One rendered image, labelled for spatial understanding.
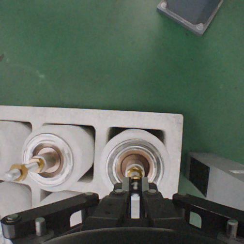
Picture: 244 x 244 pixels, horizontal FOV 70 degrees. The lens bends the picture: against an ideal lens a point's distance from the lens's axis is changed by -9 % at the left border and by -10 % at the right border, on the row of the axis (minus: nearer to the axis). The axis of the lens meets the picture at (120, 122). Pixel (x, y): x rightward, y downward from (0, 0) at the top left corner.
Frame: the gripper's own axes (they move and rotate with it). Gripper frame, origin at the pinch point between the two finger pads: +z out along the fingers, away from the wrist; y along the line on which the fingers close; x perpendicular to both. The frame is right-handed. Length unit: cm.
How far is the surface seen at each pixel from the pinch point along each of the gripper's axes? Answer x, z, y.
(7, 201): -7.2, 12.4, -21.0
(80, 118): 6.6, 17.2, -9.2
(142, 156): 1.4, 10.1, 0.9
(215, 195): -6.3, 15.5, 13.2
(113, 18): 35, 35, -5
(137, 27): 31.9, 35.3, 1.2
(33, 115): 7.2, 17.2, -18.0
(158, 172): -0.6, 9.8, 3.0
